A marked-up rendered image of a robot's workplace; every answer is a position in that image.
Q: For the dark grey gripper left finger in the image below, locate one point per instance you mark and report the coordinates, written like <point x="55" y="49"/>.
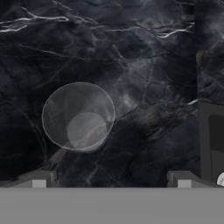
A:
<point x="43" y="178"/>

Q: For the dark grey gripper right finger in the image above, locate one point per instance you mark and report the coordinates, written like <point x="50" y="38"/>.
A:
<point x="182" y="178"/>

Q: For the clear glass cup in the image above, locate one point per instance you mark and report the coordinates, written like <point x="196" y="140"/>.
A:
<point x="78" y="116"/>

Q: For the white round item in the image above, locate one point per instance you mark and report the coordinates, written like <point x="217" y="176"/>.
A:
<point x="221" y="179"/>

